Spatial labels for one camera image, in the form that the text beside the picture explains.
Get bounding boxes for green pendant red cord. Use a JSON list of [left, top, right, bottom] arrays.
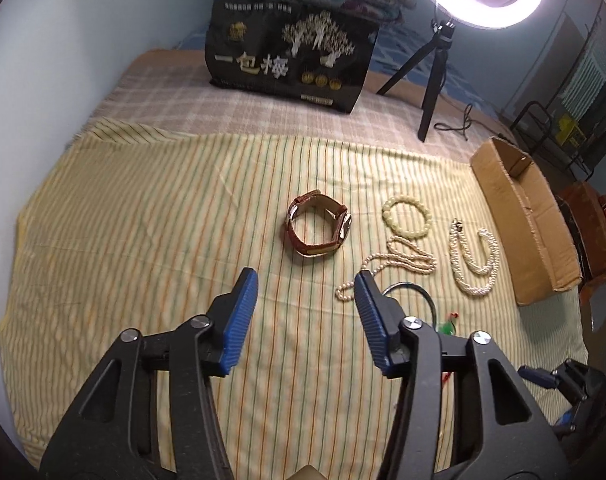
[[435, 311, 460, 386]]

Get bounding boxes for black metal rack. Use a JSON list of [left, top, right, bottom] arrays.
[[509, 101, 594, 181]]

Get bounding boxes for cream bead bracelet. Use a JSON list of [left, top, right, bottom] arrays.
[[381, 195, 433, 240]]

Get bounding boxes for black snack bag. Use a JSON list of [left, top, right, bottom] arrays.
[[204, 0, 379, 114]]

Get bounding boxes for yellow striped cloth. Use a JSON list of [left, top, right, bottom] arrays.
[[0, 119, 587, 479]]

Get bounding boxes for yellow crate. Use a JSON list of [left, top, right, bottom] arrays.
[[556, 114, 586, 148]]

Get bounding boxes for brown leather watch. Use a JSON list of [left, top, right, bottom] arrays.
[[284, 190, 352, 258]]

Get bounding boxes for dark hanging clothes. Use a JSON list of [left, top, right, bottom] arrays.
[[580, 82, 606, 170]]

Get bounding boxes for white striped hanging towel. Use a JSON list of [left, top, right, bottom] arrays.
[[560, 44, 606, 120]]

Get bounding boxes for cardboard box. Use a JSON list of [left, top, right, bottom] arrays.
[[470, 138, 582, 306]]

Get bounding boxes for plaid brown blanket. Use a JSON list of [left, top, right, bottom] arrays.
[[89, 50, 513, 162]]

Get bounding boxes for blue bangle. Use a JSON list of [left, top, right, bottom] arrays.
[[382, 282, 437, 330]]

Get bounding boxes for thick twisted pearl necklace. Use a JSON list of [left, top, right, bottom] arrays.
[[447, 218, 502, 297]]

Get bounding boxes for black power cable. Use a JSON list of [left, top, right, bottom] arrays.
[[433, 102, 476, 142]]

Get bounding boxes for orange cloth covered box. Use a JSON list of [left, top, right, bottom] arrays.
[[560, 182, 606, 281]]

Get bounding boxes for thin pearl necklace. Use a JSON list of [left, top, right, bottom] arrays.
[[334, 235, 438, 302]]

